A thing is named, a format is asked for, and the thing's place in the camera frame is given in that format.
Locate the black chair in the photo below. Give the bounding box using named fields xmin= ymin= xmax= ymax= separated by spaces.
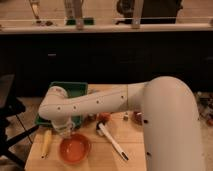
xmin=0 ymin=74 xmax=38 ymax=168

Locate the white handled kitchen tool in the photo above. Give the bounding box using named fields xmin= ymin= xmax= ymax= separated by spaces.
xmin=96 ymin=122 xmax=129 ymax=161

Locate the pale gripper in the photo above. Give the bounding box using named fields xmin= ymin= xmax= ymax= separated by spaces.
xmin=52 ymin=120 xmax=75 ymax=135

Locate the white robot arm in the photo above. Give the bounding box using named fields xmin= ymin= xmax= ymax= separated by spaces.
xmin=38 ymin=76 xmax=206 ymax=171

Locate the green plastic tray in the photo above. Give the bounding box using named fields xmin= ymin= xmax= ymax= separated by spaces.
xmin=35 ymin=81 xmax=88 ymax=128

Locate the small seasoning bottle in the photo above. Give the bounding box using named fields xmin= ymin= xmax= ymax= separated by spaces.
xmin=123 ymin=112 xmax=129 ymax=121

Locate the small metal cup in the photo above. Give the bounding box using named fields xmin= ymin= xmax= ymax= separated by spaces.
xmin=86 ymin=114 xmax=96 ymax=121

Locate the red orange bowl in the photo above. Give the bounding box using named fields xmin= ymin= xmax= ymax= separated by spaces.
xmin=58 ymin=133 xmax=92 ymax=165

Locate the dark red bowl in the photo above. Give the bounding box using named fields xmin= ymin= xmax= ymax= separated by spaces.
xmin=132 ymin=112 xmax=143 ymax=125

